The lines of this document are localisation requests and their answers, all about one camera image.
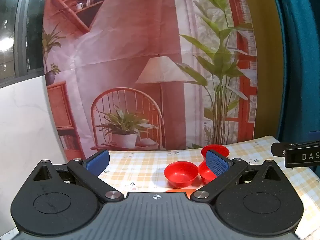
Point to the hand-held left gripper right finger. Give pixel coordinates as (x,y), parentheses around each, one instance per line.
(217,162)

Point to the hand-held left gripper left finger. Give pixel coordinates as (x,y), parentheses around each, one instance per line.
(98,160)

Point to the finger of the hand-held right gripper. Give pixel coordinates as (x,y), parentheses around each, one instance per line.
(278,149)

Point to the small red bowl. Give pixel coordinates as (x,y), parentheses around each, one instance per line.
(205,174)
(220,150)

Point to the large red bowl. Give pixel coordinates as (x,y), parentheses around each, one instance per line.
(180,173)

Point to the red plate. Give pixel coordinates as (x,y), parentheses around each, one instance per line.
(178,190)

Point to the white marble panel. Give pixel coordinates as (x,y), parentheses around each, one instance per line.
(22,130)

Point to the teal curtain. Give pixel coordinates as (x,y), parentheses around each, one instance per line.
(300,55)

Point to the printed room backdrop cloth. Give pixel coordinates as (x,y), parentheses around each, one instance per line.
(137,42)

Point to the dark framed window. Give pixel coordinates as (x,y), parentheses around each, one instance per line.
(35,30)

